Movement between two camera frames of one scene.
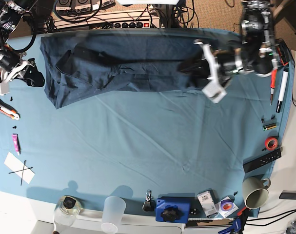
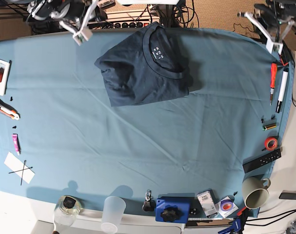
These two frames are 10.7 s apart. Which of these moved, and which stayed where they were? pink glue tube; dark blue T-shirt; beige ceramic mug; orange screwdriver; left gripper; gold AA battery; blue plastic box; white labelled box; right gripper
Moved: dark blue T-shirt; left gripper; right gripper
Stayed: white labelled box; beige ceramic mug; blue plastic box; pink glue tube; gold AA battery; orange screwdriver
